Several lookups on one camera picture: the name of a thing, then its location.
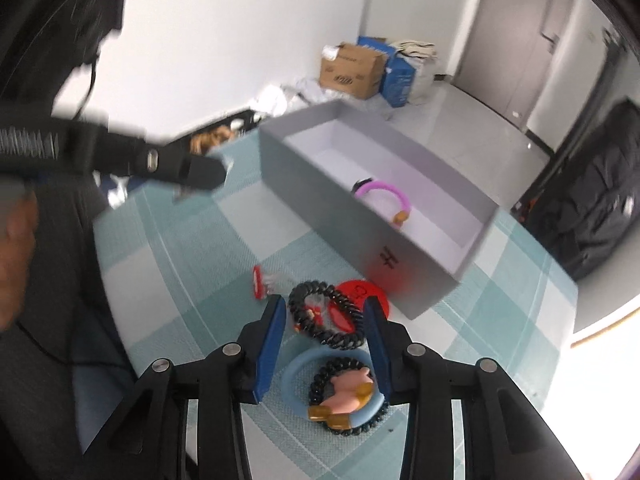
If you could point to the grey door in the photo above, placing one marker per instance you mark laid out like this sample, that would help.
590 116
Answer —
505 35

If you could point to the small red clip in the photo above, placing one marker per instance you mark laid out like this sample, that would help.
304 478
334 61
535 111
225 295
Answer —
259 282

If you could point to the brown cardboard box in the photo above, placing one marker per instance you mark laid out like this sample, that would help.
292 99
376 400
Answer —
350 72

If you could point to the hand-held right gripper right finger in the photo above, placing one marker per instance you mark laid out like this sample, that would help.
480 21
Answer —
376 345

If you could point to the red round disc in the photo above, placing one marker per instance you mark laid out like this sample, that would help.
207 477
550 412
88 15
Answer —
372 292

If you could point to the white and red round badge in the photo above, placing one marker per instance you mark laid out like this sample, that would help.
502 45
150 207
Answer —
315 305

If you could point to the grey cardboard box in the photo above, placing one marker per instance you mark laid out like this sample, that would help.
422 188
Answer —
320 195

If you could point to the blue cardboard box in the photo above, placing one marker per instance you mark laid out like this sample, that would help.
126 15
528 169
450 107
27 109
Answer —
397 82

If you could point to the person's dark clothing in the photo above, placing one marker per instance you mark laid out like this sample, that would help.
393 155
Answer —
60 260

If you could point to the clear plastic bag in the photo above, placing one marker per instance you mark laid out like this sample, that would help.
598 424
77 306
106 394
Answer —
272 100

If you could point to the grey plastic mailer bag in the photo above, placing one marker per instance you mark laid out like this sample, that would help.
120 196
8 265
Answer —
310 91

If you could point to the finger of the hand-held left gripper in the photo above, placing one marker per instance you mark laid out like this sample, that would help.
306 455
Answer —
190 170

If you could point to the black and white sandal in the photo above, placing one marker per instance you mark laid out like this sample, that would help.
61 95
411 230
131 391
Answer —
237 124

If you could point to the white tote bag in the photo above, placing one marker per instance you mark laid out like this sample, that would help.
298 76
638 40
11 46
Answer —
422 67

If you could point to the teal checked tablecloth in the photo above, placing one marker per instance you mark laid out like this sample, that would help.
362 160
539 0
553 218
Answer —
210 270

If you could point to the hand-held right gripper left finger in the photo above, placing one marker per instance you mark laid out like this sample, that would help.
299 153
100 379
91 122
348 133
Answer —
270 350

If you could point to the black backpack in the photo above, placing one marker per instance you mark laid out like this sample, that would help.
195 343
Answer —
590 195

